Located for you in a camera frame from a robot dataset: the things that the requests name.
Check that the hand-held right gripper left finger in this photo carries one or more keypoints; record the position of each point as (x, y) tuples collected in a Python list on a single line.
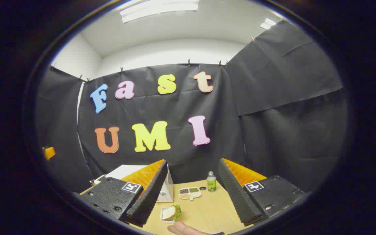
[(148, 200)]

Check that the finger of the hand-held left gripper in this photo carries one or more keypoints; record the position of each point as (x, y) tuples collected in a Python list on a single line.
[(49, 152)]

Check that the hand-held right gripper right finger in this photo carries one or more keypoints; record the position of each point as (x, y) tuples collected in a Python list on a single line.
[(237, 195)]

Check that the sandwich with lettuce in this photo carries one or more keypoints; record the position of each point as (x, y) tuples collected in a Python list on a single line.
[(169, 212)]

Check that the white microwave oven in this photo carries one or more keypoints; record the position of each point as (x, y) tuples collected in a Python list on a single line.
[(126, 170)]

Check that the small white square tray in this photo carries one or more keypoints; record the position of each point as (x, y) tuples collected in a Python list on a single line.
[(165, 221)]

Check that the green label drink bottle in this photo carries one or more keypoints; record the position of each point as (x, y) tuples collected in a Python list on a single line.
[(211, 184)]

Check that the white divided plate with grains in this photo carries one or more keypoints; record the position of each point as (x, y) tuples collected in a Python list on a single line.
[(194, 195)]

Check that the black backdrop cloth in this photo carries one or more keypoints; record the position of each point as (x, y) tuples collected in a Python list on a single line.
[(175, 107)]

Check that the small ceiling light panel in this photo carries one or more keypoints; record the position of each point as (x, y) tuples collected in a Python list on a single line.
[(268, 23)]

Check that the long ceiling light panel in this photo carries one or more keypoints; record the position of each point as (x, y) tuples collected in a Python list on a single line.
[(158, 8)]

